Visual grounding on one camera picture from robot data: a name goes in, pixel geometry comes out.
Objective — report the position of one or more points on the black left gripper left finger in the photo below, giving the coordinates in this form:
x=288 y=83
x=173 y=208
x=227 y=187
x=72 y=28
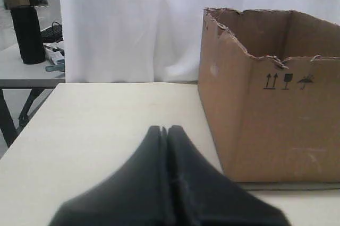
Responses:
x=136 y=194

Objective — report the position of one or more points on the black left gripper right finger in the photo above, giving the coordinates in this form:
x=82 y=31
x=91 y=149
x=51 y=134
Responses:
x=204 y=196

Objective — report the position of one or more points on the white packets on side table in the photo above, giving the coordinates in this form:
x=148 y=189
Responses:
x=54 y=51

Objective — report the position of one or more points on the black cylinder roll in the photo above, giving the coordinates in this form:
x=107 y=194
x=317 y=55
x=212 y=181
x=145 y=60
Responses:
x=28 y=34

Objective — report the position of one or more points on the white backdrop curtain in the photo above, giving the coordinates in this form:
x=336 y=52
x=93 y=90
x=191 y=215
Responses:
x=150 y=40

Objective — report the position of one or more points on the grey side table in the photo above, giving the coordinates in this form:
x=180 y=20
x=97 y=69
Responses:
x=17 y=75

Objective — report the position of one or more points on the torn open cardboard box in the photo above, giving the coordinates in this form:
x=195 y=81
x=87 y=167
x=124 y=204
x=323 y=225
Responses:
x=269 y=86

